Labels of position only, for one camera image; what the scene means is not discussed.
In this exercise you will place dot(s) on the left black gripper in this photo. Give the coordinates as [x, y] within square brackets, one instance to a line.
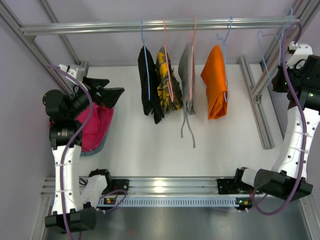
[92, 91]

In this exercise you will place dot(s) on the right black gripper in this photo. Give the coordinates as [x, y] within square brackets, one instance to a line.
[279, 81]

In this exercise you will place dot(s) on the pink trousers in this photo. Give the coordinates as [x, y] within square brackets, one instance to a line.
[62, 130]

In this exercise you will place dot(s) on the light blue wire hanger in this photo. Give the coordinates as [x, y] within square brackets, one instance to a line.
[277, 38]

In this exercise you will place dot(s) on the black trousers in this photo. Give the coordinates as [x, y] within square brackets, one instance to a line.
[153, 105]

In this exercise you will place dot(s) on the blue hanger with black trousers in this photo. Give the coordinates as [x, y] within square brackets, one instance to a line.
[143, 38]

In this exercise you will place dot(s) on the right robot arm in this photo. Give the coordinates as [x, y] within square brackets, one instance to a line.
[291, 163]

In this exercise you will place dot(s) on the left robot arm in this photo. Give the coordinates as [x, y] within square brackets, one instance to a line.
[75, 210]

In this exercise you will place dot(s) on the blue hanger with orange trousers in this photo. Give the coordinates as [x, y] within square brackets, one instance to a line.
[224, 43]

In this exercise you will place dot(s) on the camouflage trousers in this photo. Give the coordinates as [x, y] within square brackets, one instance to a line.
[162, 89]

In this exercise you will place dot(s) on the orange trousers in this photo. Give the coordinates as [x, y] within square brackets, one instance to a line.
[214, 78]

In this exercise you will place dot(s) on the pink hanger with camouflage trousers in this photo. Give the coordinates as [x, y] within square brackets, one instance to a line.
[171, 94]

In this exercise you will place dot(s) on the pink hanger with grey trousers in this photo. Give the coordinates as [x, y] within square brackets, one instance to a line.
[192, 67]

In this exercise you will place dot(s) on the teal plastic bin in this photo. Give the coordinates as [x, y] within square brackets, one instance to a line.
[95, 132]

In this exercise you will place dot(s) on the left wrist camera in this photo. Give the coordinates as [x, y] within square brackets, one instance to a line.
[73, 70]

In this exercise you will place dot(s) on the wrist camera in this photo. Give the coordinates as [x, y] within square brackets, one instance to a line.
[73, 70]
[297, 54]

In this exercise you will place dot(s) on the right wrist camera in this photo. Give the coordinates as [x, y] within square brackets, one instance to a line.
[297, 54]

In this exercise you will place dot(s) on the aluminium hanging rail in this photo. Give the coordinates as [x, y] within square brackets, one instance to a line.
[157, 25]

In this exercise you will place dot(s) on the grey trousers with drawstrings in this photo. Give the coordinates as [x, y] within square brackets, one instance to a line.
[184, 72]

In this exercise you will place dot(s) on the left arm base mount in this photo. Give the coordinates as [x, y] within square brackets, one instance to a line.
[114, 195]

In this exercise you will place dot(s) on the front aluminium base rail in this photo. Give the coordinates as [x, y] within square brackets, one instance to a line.
[171, 186]

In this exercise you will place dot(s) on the slotted grey cable duct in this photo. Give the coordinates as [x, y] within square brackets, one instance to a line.
[179, 201]

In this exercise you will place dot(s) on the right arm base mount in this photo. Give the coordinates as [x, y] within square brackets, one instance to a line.
[235, 186]

